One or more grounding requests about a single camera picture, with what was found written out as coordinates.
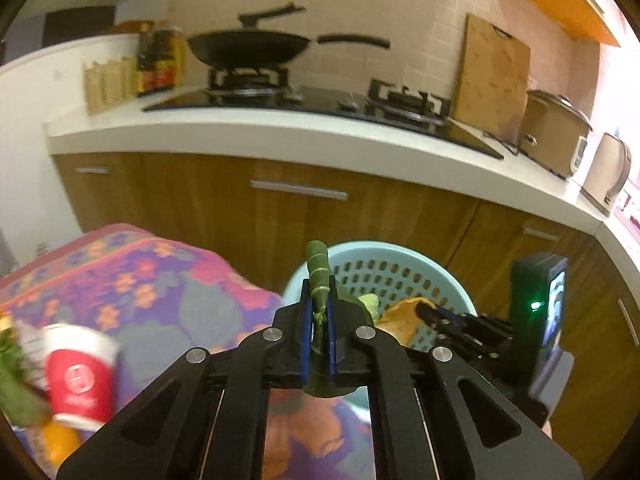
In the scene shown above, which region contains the green vegetable stalk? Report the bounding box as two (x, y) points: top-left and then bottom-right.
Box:
(306, 240), (331, 354)

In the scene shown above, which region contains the orange fruit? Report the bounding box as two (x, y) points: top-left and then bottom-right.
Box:
(41, 419), (81, 468)

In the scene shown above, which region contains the floral purple tablecloth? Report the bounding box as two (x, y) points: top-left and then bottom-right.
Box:
(0, 222), (377, 480)

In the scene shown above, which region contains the dark soy sauce bottle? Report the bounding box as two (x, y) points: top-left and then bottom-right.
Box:
(136, 23), (162, 96)

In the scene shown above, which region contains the black glass gas stove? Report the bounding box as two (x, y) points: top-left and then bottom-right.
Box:
(144, 68), (503, 160)

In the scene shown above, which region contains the wooden cutting board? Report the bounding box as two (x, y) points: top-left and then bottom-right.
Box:
(452, 14), (530, 146)

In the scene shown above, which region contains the woven utensil basket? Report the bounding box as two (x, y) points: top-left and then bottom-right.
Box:
(82, 58), (137, 116)

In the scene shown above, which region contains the light blue perforated trash basket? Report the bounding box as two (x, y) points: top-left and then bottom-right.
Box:
(282, 239), (478, 356)

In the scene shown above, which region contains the red label sauce bottle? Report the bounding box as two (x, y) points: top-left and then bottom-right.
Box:
(155, 22), (183, 90)

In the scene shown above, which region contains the white kitchen countertop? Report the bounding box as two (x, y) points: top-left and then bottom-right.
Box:
(42, 98), (639, 296)

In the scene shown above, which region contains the beige rice cooker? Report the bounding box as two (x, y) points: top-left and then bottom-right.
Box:
(520, 90), (592, 179)

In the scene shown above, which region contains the red white paper cup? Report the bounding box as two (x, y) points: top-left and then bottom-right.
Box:
(42, 323), (120, 431)

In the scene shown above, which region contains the yellow peel scrap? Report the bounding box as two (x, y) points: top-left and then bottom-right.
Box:
(375, 297), (435, 351)

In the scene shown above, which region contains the green leafy vegetable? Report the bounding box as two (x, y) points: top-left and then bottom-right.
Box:
(0, 327), (50, 428)

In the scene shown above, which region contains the black camera mount with screen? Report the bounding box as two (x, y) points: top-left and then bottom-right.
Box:
(509, 252), (568, 392)

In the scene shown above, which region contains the black frying pan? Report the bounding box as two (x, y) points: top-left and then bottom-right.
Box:
(188, 2), (390, 72)

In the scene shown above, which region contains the cream electric kettle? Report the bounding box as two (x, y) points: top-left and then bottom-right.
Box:
(580, 133), (631, 217)

